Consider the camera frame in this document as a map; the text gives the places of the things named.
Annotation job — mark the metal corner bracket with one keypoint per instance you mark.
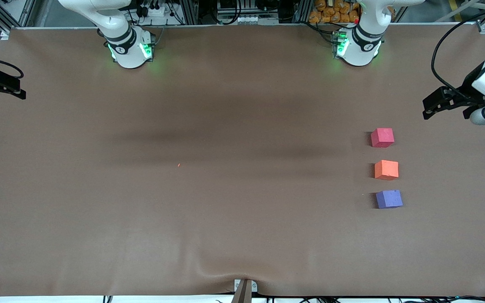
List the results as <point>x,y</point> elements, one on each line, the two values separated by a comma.
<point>4,34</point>
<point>484,27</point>

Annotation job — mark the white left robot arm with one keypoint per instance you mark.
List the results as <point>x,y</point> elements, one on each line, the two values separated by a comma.
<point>362,42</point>

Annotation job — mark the white power strip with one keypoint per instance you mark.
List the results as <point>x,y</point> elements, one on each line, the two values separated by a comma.
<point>158,11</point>

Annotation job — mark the white terminal block row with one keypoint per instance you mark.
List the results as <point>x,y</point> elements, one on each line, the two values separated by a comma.
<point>242,19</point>

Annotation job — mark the purple foam block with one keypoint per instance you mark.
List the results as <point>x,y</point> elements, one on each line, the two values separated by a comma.
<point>389,199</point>

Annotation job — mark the brown table mat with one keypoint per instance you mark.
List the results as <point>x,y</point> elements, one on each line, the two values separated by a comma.
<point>99,210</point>

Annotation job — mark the orange foam block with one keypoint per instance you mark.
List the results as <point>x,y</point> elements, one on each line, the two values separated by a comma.
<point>386,169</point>

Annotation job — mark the small green-lit electronics board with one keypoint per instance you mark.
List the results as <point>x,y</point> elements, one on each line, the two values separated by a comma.
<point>338,42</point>

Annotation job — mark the bag of orange items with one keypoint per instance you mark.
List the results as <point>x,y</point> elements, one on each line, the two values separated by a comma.
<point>331,12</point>

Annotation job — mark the red foam block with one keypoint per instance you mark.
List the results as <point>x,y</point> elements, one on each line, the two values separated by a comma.
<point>382,137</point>

